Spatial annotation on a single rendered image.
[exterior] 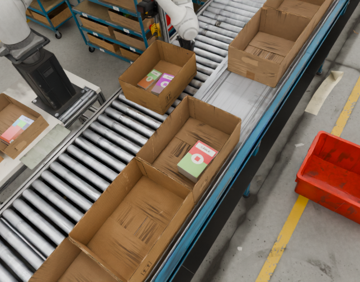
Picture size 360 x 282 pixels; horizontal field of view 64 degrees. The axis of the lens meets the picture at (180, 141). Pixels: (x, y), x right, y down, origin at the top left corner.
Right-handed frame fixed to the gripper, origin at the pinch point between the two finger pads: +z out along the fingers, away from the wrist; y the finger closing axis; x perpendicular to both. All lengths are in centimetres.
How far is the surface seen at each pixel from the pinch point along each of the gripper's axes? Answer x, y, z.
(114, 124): 60, 13, 10
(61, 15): -48, 222, 65
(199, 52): -16.7, 2.8, 11.3
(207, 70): -4.1, -10.9, 11.0
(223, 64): -0.2, -25.4, -3.5
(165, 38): -11.9, 27.4, 5.0
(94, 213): 107, -29, -15
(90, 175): 92, 2, 10
